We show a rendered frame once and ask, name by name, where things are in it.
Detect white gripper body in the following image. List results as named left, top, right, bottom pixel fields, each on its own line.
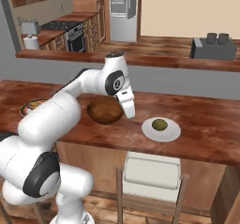
left=116, top=89, right=136, bottom=120

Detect brown wooden bowl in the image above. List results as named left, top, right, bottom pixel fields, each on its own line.
left=86, top=96, right=125, bottom=126

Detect brown-green potato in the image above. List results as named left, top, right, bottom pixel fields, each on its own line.
left=151, top=118, right=169, bottom=132

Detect silver fridge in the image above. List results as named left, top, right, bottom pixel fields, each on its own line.
left=109, top=0, right=139, bottom=43

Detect chicken drumstick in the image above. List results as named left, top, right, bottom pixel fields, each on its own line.
left=25, top=99, right=46, bottom=112

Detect white round plate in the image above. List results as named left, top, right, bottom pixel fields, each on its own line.
left=141, top=116, right=182, bottom=142

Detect wooden chair with cream cushion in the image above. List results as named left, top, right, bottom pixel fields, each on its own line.
left=115, top=150, right=190, bottom=224

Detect wooden base cupboards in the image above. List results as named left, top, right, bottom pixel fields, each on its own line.
left=39, top=13, right=107, bottom=53

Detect silver oven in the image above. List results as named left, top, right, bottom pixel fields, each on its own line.
left=66, top=23, right=86, bottom=53

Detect grey toaster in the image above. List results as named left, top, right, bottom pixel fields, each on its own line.
left=189, top=32, right=238, bottom=61

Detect dark rimmed plate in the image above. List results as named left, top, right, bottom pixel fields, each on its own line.
left=19, top=97, right=51, bottom=118

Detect black hob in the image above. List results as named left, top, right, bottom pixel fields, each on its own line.
left=38, top=20, right=83, bottom=31

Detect white paper towel roll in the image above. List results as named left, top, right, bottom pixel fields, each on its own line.
left=22, top=34, right=39, bottom=51

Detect silver small appliance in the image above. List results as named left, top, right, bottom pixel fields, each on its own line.
left=20, top=19, right=40, bottom=36

